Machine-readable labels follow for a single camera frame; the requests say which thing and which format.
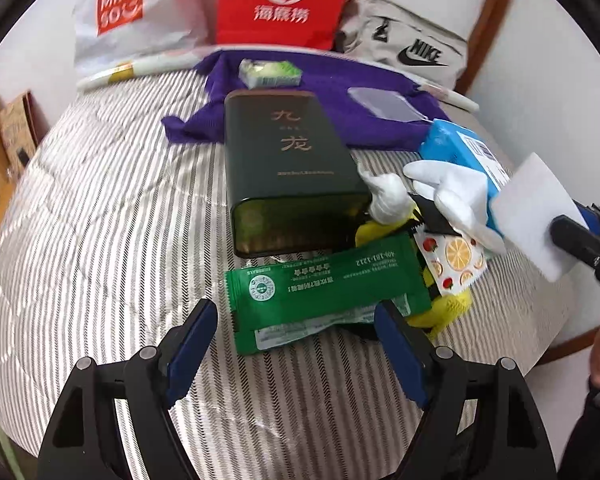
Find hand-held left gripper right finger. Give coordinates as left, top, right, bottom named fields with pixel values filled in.
left=373, top=300, right=553, bottom=480

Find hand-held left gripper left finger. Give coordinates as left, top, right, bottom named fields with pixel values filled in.
left=39, top=298, right=218, bottom=480

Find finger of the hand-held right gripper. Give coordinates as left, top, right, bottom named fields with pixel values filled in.
left=551, top=214, right=600, bottom=295
left=572, top=201, right=600, bottom=236

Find white sponge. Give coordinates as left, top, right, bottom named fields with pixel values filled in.
left=491, top=152, right=588, bottom=282

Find green foil packet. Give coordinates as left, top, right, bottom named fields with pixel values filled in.
left=223, top=232, right=433, bottom=356

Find fruit print wipe packet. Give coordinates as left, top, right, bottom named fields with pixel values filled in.
left=412, top=227, right=487, bottom=293

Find white glove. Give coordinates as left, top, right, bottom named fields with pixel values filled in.
left=357, top=164, right=416, bottom=223
left=403, top=160, right=507, bottom=256

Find clear plastic bag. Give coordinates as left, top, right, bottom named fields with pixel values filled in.
left=347, top=86, right=423, bottom=123

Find blue cardboard box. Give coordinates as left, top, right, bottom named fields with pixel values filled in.
left=419, top=119, right=516, bottom=243

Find dark green tin box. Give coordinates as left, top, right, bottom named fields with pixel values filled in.
left=223, top=90, right=372, bottom=259

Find person's dark pants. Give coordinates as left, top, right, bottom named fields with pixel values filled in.
left=560, top=375, right=600, bottom=480

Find purple towel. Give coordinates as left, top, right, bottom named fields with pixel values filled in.
left=161, top=52, right=451, bottom=153

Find patterned cardboard box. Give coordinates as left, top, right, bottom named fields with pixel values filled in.
left=0, top=91, right=51, bottom=178

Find white rolled mat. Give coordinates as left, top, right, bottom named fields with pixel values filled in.
left=76, top=51, right=480, bottom=111

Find green white tissue pack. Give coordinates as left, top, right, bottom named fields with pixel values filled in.
left=238, top=58, right=302, bottom=87

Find grey Nike bag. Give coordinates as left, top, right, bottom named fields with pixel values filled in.
left=334, top=0, right=468, bottom=92

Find red paper bag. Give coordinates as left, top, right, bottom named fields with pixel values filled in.
left=214, top=0, right=355, bottom=52

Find white plastic shopping bag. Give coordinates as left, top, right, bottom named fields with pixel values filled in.
left=72, top=0, right=221, bottom=78

